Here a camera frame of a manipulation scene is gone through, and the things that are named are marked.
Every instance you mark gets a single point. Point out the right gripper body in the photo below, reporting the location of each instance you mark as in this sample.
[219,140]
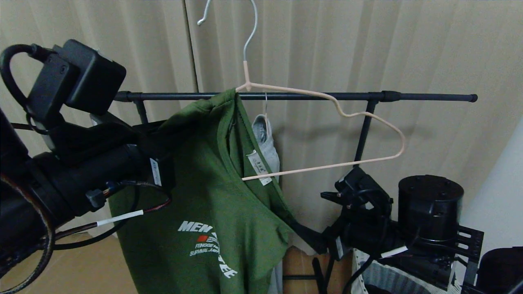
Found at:
[363,239]

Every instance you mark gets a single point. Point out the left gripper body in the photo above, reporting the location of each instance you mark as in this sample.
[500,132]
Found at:
[81,179]

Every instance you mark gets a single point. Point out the green garment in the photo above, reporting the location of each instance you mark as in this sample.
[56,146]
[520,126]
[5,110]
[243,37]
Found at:
[196,183]

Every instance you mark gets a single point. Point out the pink clothes hanger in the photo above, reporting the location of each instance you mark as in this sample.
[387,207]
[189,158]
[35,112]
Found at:
[266,106]
[367,118]

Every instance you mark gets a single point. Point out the pale grey shorts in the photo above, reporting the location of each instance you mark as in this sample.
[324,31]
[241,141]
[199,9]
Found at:
[267,143]

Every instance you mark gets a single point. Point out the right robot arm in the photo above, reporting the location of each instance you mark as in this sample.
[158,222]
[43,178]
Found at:
[429,204]

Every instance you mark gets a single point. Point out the white laundry basket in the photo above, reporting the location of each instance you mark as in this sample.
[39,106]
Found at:
[392,277]

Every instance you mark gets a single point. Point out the black clothes rack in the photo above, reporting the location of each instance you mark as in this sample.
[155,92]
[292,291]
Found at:
[408,96]

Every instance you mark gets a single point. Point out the beige curtain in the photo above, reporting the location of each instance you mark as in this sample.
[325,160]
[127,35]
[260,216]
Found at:
[367,41]

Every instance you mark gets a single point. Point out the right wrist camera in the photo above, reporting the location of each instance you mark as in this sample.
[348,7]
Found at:
[359,188]

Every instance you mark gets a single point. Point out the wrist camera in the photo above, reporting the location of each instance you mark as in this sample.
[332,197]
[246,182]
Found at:
[359,188]
[81,77]

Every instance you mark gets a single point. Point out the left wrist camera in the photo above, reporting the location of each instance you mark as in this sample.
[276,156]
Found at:
[81,77]

